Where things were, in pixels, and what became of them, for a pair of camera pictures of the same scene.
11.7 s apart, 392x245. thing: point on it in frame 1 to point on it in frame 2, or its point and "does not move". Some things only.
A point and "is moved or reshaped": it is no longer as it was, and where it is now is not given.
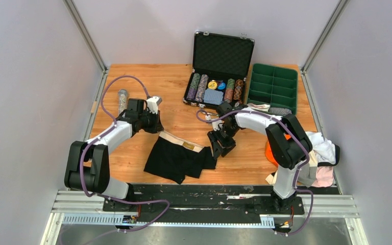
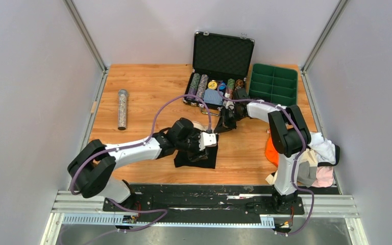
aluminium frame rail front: x=79 y=207 does not move
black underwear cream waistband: x=173 y=159 is moved or reshaped
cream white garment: x=271 y=179 does not move
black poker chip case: x=221 y=62 does not move
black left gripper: x=157 y=126 to x=197 y=155
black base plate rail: x=204 y=203 does not move
